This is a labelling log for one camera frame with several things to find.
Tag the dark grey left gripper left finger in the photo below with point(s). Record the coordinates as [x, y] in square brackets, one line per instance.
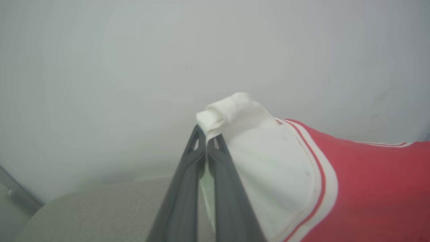
[179, 201]

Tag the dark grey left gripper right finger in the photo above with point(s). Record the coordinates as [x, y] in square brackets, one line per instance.
[230, 208]

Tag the red and white jersey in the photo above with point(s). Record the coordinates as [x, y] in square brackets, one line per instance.
[352, 188]

